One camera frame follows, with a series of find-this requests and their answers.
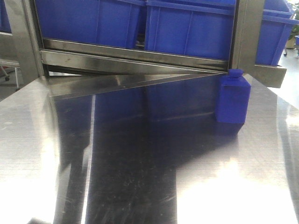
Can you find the blue bottle-shaped part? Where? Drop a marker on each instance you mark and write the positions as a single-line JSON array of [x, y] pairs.
[[233, 98]]

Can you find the stainless steel shelf rack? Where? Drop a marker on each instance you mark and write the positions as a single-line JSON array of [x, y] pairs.
[[35, 55]]

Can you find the blue plastic bin left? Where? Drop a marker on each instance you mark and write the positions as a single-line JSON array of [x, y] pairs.
[[104, 22]]

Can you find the blue plastic bin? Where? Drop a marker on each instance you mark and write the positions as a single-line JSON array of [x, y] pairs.
[[104, 22], [200, 28], [276, 27]]

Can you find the blue plastic bin middle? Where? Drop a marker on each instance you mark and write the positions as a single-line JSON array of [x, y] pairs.
[[200, 28]]

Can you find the green potted plant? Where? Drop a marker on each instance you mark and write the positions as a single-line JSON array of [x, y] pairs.
[[295, 30]]

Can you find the blue plastic bin right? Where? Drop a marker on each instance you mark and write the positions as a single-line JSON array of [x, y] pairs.
[[276, 27]]

